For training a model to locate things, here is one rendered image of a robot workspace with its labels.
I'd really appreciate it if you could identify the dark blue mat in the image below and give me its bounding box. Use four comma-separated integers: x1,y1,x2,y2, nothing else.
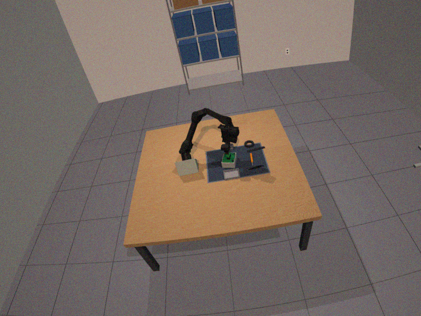
205,142,271,183

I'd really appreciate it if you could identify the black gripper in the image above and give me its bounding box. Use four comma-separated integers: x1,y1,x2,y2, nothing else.
221,134,230,154

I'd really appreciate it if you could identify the green circuit board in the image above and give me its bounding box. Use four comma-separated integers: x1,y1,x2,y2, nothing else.
222,153,236,163

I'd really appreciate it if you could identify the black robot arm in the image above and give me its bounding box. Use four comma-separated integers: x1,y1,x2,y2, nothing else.
179,108,240,161

